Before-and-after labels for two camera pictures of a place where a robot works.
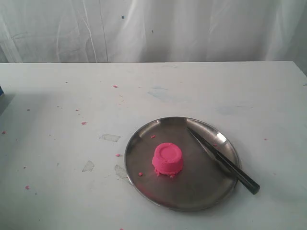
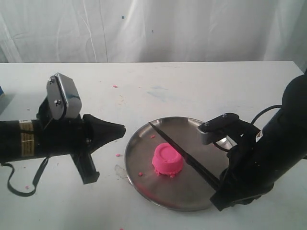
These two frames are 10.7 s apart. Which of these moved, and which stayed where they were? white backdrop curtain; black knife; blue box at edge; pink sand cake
Moved: black knife
Stayed: blue box at edge; pink sand cake; white backdrop curtain
